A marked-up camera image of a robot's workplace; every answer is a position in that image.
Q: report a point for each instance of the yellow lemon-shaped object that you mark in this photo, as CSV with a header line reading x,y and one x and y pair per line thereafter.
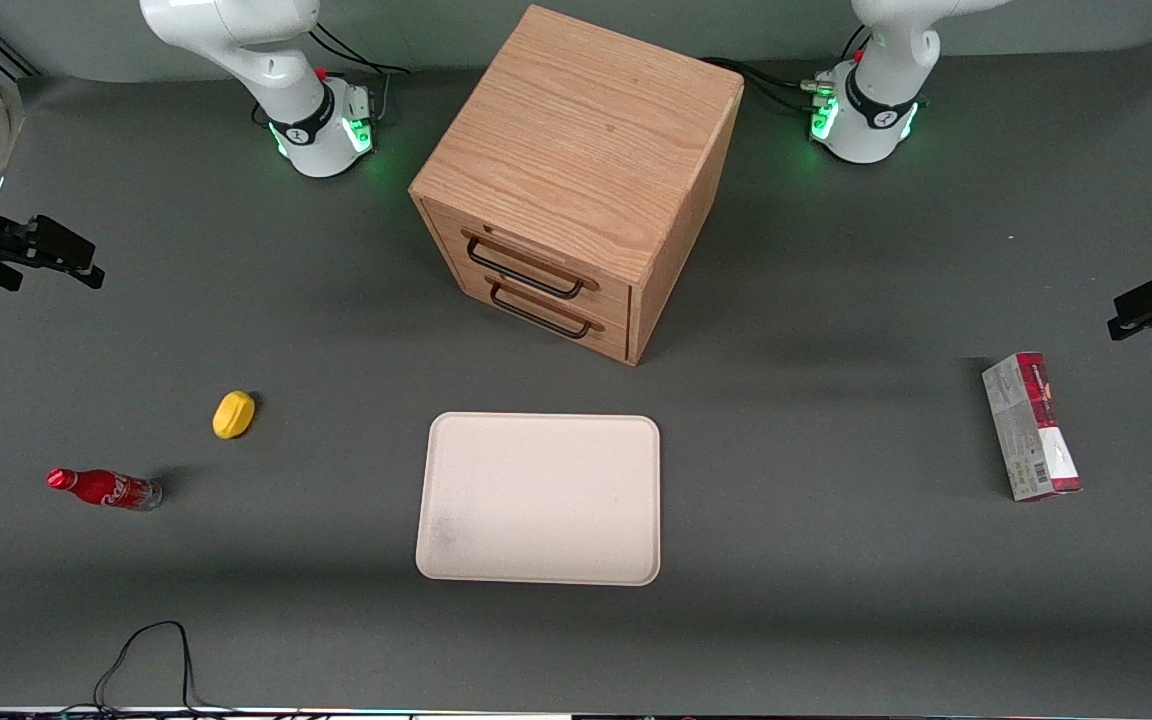
x,y
233,414

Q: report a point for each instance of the red and white carton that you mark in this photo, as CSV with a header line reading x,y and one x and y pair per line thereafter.
x,y
1031,425

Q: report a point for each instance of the wooden two-drawer cabinet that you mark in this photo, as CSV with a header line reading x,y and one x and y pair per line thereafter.
x,y
576,140

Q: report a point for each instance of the red coke bottle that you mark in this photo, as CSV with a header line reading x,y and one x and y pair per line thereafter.
x,y
101,488

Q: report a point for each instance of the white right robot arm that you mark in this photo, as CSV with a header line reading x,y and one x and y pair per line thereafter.
x,y
271,60

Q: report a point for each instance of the cream plastic tray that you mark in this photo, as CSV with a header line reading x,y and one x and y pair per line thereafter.
x,y
541,500

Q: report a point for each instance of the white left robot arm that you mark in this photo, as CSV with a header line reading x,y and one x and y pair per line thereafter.
x,y
886,90

